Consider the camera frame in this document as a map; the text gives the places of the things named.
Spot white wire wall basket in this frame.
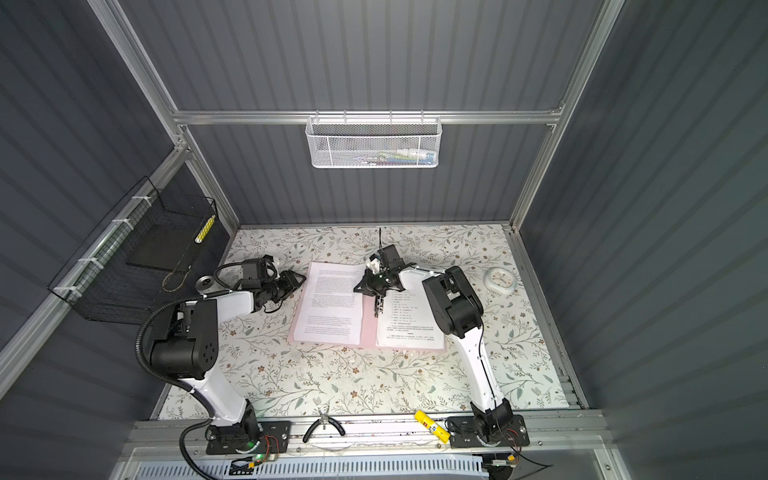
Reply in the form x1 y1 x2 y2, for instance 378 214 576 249
305 118 443 169

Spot yellow marker in basket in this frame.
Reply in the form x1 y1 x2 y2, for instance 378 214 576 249
194 214 216 244

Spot black handled pliers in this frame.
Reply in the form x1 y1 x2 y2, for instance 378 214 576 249
302 413 346 443

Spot silver metal can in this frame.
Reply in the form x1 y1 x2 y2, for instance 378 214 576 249
194 275 221 295

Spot printed paper sheet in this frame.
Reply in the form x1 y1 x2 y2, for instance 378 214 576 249
293 262 365 346
376 277 445 351

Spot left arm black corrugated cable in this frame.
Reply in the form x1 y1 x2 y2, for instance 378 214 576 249
134 257 283 480

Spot black wire side basket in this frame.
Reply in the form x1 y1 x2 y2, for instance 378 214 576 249
48 178 224 325

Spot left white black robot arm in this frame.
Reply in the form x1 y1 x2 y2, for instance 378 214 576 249
135 255 306 461

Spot pink file folder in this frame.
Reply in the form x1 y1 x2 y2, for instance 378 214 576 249
288 268 435 349

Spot yellow tube on rail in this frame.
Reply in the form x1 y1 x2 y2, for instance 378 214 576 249
414 410 451 444

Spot white ventilated cable duct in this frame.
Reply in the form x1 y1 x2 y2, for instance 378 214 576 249
134 454 488 480

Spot black foam pad in basket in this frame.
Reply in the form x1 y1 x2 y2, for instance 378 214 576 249
126 225 202 272

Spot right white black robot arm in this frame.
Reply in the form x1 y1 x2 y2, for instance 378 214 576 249
354 245 530 452

